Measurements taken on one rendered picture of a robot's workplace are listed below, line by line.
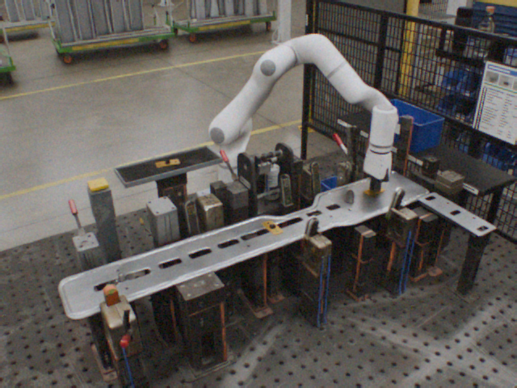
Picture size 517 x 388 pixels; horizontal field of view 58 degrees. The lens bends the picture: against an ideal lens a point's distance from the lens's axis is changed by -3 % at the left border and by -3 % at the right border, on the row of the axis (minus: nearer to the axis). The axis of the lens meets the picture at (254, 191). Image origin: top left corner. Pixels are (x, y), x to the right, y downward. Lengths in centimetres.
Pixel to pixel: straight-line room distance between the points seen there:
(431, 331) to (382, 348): 20
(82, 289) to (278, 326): 67
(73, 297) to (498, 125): 170
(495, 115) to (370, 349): 107
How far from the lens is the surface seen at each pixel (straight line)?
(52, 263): 216
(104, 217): 171
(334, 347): 166
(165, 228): 159
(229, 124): 194
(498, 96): 213
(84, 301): 145
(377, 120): 174
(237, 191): 171
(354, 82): 172
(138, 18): 875
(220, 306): 142
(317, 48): 172
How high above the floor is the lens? 193
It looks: 30 degrees down
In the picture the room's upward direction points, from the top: 1 degrees counter-clockwise
